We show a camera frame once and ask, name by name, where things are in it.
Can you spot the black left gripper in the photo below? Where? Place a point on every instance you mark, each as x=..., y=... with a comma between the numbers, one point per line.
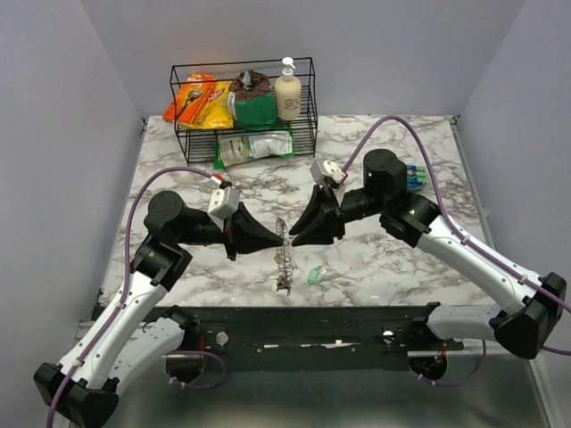
x=244, y=227

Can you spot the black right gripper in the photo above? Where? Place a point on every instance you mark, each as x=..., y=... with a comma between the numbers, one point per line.
x=329, y=225

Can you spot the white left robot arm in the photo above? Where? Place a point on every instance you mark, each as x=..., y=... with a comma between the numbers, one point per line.
x=86, y=384

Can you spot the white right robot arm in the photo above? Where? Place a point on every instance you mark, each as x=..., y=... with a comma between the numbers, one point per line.
x=420, y=223

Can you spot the green tagged key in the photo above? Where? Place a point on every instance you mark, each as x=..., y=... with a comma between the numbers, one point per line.
x=315, y=275

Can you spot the green white snack bag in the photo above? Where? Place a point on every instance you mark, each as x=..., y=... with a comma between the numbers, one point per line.
x=243, y=148

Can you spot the blue green sponge pack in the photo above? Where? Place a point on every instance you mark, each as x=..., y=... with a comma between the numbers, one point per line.
x=416, y=178

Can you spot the yellow snack bag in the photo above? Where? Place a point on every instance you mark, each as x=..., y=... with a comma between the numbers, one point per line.
x=215, y=113

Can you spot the cream pump soap bottle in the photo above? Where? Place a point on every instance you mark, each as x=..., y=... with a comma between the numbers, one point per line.
x=288, y=89

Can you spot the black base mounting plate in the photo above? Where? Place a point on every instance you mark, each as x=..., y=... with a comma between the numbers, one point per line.
x=309, y=339

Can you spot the green brown paper bag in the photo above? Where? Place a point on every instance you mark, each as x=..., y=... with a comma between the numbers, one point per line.
x=251, y=101

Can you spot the orange razor package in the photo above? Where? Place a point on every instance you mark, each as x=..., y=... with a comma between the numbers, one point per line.
x=190, y=99

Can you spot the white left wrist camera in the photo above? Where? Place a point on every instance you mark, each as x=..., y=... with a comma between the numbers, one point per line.
x=224, y=200

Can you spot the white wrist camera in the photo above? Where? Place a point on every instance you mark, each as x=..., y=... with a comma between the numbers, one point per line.
x=224, y=200
x=327, y=173

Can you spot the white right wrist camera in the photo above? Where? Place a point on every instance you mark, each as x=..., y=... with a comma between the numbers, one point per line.
x=327, y=173

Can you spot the black wire rack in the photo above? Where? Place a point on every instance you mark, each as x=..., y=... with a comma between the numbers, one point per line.
x=199, y=145

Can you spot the aluminium frame rail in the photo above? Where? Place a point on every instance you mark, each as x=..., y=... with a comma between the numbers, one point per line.
x=473, y=178

